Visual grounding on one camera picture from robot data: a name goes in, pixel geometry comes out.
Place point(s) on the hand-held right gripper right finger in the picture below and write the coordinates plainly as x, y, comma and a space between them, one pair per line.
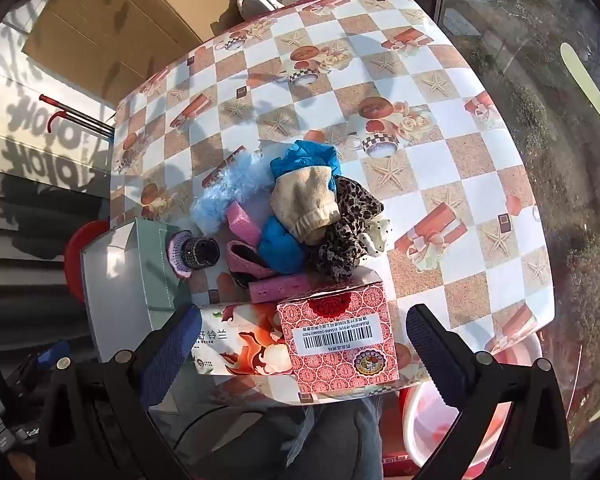
434, 355

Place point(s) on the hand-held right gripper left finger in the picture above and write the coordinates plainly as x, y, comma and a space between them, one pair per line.
172, 355

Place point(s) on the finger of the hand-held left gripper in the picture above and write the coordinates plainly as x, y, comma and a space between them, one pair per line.
55, 352

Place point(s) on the white cardboard storage box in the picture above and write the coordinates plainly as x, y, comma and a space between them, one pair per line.
115, 280

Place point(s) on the purple black knitted sock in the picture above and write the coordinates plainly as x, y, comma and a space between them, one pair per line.
200, 255

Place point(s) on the leopard print cloth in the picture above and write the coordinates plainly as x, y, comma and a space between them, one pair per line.
350, 245

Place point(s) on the pink sponge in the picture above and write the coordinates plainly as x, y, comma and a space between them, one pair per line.
242, 222
280, 289

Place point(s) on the light blue fluffy cloth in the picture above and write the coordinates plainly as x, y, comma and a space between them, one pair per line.
220, 195

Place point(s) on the pink plastic basin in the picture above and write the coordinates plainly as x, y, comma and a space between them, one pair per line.
429, 420

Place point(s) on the floral tissue pack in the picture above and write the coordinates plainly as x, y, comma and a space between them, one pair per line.
240, 345

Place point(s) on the red patterned carton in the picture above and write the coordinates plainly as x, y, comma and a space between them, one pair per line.
340, 350

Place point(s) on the red plastic chair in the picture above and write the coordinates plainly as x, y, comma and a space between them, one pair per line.
77, 250

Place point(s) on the pink knitted cloth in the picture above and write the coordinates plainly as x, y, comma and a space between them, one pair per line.
245, 260

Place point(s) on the person's leg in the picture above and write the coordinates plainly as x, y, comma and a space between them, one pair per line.
340, 440

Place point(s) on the white polka dot cloth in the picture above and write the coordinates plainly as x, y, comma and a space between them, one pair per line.
379, 235

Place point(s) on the beige sock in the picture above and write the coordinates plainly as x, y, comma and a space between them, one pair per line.
300, 200

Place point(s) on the checkered printed tablecloth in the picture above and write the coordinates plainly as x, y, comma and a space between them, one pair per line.
330, 110

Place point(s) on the brown cardboard sheet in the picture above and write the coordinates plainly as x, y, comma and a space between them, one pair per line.
130, 25

